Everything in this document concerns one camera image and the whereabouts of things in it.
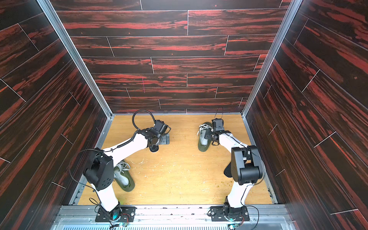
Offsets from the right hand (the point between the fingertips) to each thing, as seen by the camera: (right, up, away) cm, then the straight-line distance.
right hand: (212, 134), depth 99 cm
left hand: (-34, -3, -7) cm, 34 cm away
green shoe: (-6, -7, -1) cm, 9 cm away
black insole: (+7, -23, -11) cm, 26 cm away
